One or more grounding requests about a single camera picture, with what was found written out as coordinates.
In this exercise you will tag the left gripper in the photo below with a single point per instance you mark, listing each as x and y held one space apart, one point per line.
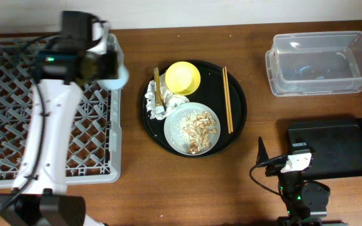
115 74

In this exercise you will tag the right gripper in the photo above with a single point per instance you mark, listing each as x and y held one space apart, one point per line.
263 156

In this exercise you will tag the light blue plastic cup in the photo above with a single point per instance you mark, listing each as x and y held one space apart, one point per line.
118 82

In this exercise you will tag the yellow plastic bowl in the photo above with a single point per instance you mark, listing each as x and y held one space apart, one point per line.
182 78

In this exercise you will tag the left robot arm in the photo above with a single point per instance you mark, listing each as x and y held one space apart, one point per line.
81 53

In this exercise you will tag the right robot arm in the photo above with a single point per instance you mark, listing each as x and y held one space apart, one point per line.
305 200

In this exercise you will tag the grey dishwasher rack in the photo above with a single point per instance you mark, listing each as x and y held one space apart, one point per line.
94 154

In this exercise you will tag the gold snack wrapper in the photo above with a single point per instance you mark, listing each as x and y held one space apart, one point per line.
160 108

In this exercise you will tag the peanut shells and rice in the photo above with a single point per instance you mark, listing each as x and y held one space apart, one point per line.
197 131

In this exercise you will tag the crumpled white napkin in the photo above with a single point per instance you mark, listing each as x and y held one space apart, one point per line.
170 99

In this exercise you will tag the grey plate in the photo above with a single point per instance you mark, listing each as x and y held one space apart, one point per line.
172 129

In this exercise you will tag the black rectangular tray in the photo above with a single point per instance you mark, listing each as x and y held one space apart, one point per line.
337 145

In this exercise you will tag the round black tray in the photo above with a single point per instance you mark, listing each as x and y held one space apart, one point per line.
211 94

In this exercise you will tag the clear plastic bin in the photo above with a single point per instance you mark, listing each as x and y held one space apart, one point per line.
316 63

